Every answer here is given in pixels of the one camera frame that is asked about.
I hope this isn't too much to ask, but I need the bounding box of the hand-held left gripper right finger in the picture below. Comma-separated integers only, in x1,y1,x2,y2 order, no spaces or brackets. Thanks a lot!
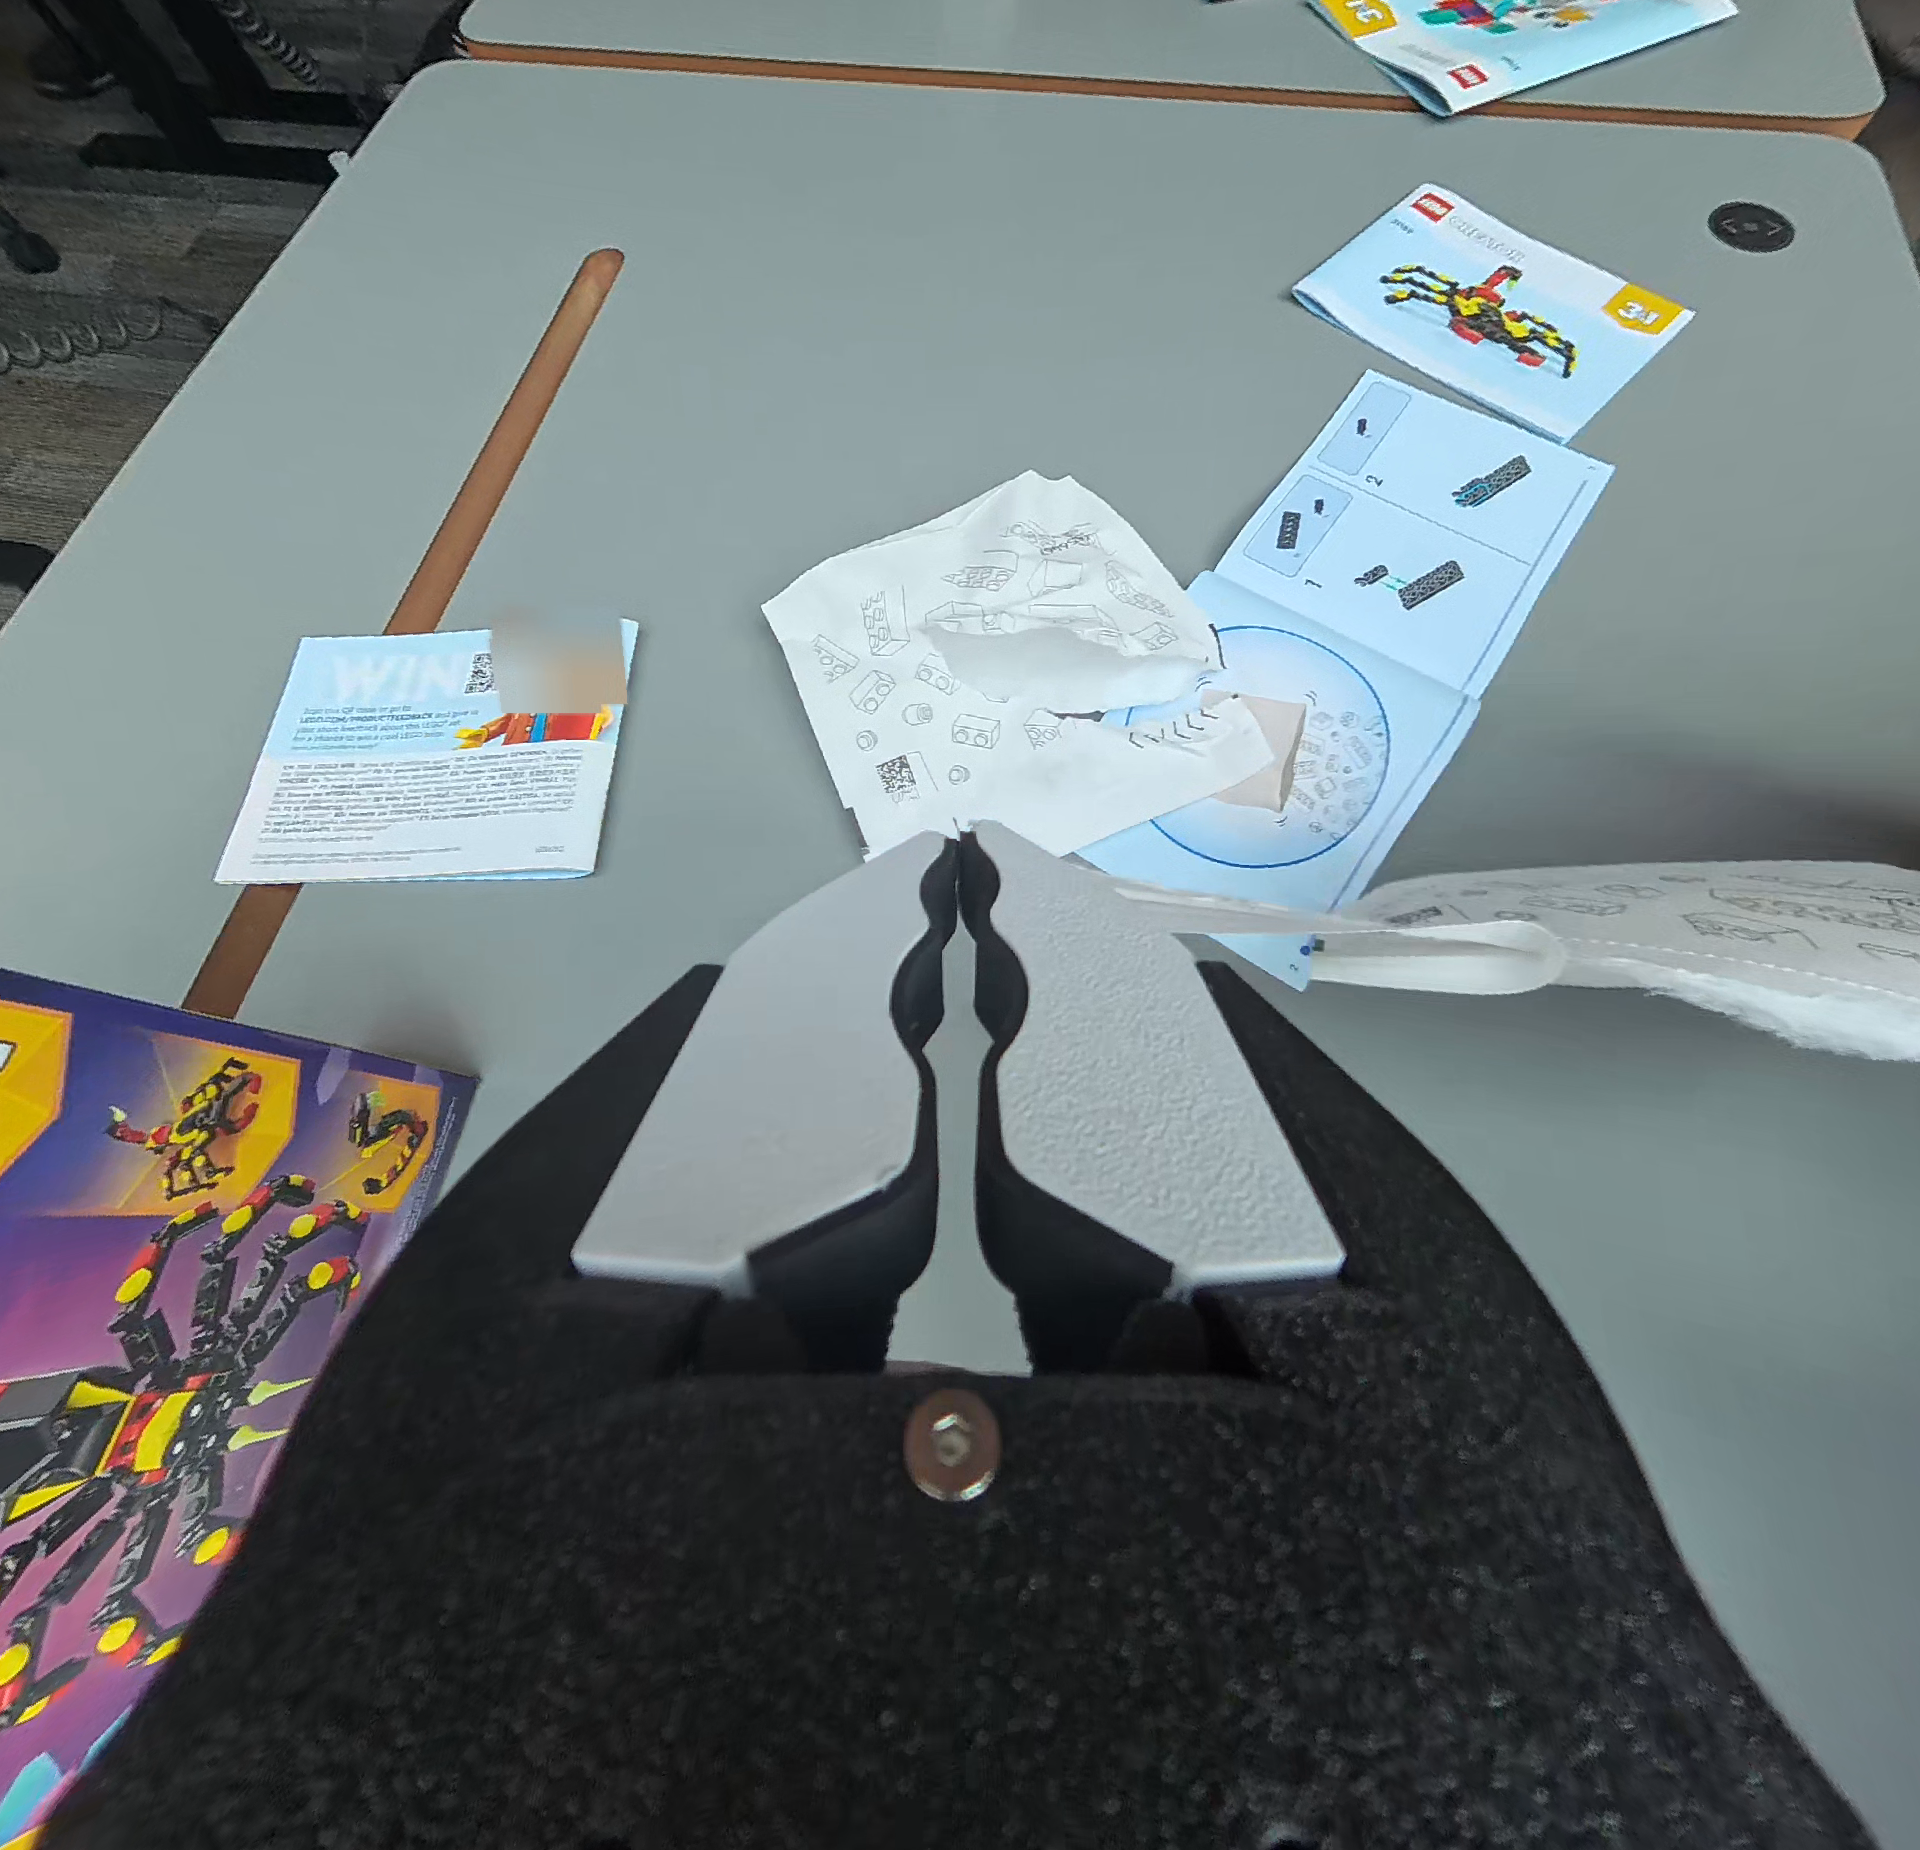
957,820,1351,1303

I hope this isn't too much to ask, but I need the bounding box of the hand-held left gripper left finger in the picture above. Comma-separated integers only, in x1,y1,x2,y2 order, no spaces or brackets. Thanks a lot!
570,831,962,1300

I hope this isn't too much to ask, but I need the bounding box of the white printed paper bag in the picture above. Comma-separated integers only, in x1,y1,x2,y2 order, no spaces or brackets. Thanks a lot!
1109,858,1920,1064

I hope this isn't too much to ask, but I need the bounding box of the brown desk slot strip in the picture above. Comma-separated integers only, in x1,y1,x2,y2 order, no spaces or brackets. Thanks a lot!
183,248,626,1020

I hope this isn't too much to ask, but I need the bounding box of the grey desk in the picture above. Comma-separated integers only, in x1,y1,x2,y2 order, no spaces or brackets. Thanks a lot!
0,57,1920,1850
457,0,1887,142

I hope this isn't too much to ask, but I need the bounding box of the white and blue leaflet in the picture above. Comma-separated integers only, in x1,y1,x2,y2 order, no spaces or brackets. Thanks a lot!
214,620,641,887

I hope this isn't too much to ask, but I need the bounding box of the torn white paper bag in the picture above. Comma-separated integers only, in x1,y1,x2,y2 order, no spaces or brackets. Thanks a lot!
759,471,1309,862

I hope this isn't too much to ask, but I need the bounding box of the purple toy set box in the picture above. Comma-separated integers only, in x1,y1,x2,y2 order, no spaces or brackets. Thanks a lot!
0,965,481,1732

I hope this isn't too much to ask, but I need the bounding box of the open blue instruction booklet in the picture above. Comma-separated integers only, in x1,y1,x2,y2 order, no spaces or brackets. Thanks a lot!
1071,369,1616,982

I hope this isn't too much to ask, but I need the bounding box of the closed spider instruction booklet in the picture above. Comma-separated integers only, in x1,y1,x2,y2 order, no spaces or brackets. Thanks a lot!
1293,182,1696,446

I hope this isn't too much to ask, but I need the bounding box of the colourful closed instruction booklet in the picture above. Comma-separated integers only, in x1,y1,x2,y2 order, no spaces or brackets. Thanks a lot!
1309,0,1741,119

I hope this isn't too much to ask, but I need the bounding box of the black corrugated cable conduit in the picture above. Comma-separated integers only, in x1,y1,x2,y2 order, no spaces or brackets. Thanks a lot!
141,0,332,89
0,297,203,380

